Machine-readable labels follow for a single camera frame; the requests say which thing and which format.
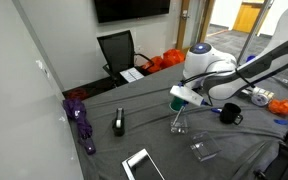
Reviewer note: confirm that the green plastic cup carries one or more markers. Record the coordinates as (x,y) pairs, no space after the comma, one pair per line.
(174,105)

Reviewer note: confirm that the small blue pen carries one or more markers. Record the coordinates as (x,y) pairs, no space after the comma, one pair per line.
(215,110)

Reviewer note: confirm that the white framed tablet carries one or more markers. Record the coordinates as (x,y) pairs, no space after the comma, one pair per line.
(144,170)

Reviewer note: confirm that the white paper sheet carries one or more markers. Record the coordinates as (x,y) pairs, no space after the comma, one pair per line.
(131,74)

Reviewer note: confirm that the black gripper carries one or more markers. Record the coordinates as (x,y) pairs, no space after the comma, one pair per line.
(207,100)

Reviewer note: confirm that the black mug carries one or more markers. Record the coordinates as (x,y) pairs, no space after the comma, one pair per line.
(230,113)

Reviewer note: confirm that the purple folded umbrella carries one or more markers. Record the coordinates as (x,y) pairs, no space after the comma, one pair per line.
(79,116)

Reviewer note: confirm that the red item on floor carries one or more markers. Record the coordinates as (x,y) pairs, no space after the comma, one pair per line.
(78,94)

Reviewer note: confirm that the orange crumpled item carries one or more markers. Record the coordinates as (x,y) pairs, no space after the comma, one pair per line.
(282,107)

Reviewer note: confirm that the blue marker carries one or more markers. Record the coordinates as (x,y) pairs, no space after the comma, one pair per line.
(178,116)

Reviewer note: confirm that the small clear square container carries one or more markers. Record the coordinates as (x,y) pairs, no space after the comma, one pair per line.
(184,128)

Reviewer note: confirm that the blue bin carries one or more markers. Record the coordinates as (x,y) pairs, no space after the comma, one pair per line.
(250,58)

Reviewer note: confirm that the black office chair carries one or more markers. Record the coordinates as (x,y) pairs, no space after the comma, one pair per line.
(117,50)

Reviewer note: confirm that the black wall television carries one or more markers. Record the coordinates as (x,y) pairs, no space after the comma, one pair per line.
(130,8)

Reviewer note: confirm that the yellow wooden door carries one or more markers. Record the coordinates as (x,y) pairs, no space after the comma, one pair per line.
(247,16)

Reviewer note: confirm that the clear plastic box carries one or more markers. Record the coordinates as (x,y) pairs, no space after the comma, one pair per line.
(247,92)

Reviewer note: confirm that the white tape roll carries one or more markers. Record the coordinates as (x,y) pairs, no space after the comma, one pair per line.
(259,99)

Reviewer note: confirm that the wooden framed glass door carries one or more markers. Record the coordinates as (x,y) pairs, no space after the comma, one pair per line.
(184,30)

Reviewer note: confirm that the clear container with metal plate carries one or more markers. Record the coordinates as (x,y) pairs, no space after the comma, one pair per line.
(204,148)

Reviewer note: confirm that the grey table cloth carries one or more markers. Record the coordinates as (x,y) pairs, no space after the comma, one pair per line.
(150,140)

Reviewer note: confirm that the black tape dispenser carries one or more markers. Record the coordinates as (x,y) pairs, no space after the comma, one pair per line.
(118,126)

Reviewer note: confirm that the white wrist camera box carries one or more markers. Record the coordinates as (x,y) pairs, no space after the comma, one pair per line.
(187,95)

